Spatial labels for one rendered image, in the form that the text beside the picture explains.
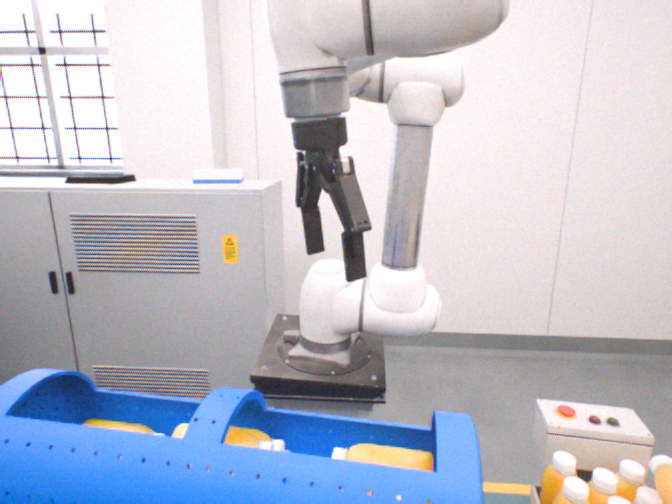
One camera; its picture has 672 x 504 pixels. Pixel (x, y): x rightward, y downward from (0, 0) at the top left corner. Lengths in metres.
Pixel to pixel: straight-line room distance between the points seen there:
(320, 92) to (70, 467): 0.71
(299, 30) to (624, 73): 3.35
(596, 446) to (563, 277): 2.77
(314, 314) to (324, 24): 0.83
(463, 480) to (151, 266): 1.99
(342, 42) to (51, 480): 0.80
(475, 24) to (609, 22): 3.22
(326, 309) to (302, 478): 0.57
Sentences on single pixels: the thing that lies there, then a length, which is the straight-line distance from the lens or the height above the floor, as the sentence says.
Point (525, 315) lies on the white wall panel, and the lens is 3.84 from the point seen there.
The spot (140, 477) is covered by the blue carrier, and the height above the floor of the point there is 1.17.
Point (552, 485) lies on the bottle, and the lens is 1.06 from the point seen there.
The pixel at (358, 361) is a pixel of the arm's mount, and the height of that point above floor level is 1.06.
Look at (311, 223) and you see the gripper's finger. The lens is 0.70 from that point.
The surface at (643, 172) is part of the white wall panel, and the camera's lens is 3.90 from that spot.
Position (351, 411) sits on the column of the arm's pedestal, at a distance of 1.30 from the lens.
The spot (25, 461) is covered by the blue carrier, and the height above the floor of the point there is 1.17.
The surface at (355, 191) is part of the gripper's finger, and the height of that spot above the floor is 1.62.
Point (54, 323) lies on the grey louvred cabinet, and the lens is 2.85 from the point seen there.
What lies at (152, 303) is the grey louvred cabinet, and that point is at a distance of 2.52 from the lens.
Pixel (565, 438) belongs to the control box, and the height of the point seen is 1.07.
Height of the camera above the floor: 1.69
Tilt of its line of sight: 15 degrees down
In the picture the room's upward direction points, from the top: straight up
